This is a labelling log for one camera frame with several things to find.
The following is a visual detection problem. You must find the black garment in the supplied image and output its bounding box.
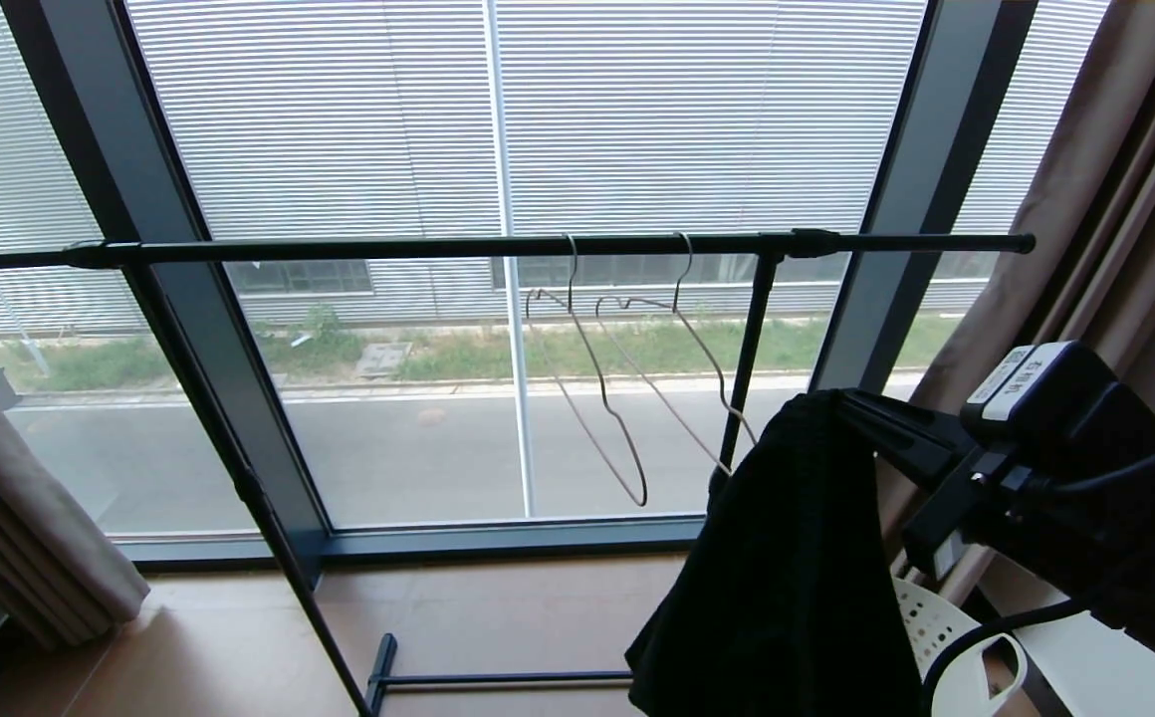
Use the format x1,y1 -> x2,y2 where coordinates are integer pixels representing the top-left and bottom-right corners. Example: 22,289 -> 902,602
624,390 -> 922,717

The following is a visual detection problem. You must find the pink clothes hanger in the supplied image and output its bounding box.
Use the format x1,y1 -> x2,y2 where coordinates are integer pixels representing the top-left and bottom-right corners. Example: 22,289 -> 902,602
594,232 -> 760,477
525,234 -> 649,508

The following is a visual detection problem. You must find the brown curtain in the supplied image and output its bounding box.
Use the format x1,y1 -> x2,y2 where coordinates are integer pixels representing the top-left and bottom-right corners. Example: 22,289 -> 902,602
876,0 -> 1155,608
0,339 -> 151,648

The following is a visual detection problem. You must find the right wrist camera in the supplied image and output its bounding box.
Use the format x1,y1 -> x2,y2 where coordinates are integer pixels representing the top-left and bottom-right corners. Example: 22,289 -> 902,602
961,341 -> 1155,499

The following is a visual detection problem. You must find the black clothes rack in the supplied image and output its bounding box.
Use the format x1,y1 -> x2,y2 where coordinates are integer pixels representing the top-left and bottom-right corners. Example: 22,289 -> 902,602
0,229 -> 1037,717

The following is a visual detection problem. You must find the white laundry basket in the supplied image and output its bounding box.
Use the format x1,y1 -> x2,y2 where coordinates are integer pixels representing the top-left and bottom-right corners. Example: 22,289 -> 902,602
891,576 -> 1029,717

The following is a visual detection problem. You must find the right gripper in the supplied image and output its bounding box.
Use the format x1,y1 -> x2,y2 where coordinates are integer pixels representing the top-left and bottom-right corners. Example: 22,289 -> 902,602
841,390 -> 1155,628

